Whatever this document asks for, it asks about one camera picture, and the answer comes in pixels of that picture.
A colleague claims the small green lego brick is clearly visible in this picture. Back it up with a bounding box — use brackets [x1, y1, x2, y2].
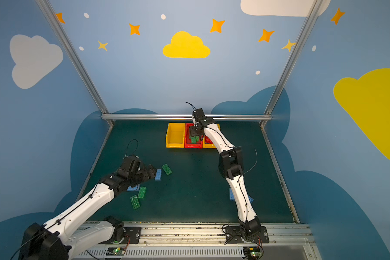
[138, 186, 147, 199]

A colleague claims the red lego brick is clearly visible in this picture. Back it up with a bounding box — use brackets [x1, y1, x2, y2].
[204, 136, 213, 145]

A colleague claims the light blue lego brick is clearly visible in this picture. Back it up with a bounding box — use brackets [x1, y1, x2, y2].
[155, 169, 162, 181]

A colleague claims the green lego plate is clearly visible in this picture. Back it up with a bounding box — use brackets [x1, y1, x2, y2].
[130, 195, 140, 210]

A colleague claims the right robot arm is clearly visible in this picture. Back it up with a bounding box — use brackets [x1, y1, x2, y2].
[192, 108, 262, 241]

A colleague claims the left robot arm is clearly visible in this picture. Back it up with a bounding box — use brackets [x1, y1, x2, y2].
[16, 155, 157, 260]

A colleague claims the right yellow plastic bin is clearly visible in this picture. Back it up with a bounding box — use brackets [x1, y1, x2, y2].
[202, 123, 221, 149]

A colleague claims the yellow plastic bin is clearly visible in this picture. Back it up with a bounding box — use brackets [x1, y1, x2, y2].
[202, 123, 221, 149]
[166, 122, 186, 148]

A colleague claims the red plastic bin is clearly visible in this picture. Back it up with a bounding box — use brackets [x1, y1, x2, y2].
[184, 123, 204, 148]

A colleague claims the left yellow plastic bin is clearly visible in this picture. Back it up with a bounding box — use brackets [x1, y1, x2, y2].
[166, 122, 186, 148]

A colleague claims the left green circuit board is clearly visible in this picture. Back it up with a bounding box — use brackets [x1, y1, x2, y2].
[106, 248, 125, 256]

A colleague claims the green circuit board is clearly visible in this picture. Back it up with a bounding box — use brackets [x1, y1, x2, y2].
[243, 247, 263, 260]
[106, 248, 125, 256]

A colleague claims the right green circuit board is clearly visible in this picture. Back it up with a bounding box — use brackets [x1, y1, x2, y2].
[243, 247, 263, 260]

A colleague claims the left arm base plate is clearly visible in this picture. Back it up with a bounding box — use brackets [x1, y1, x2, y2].
[108, 227, 141, 244]

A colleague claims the back aluminium frame rail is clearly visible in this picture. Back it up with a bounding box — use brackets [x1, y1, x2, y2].
[101, 114, 272, 121]

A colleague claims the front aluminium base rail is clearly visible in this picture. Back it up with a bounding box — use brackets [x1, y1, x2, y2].
[73, 222, 321, 260]

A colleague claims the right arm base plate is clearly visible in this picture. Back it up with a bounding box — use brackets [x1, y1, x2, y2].
[222, 225, 270, 245]

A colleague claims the right aluminium frame post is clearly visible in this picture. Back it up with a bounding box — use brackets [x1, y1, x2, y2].
[260, 0, 324, 130]

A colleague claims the aluminium frame post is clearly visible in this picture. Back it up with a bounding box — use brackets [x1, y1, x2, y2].
[260, 0, 324, 130]
[35, 0, 109, 115]

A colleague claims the left aluminium frame post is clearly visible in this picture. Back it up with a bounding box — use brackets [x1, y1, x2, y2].
[35, 0, 109, 115]

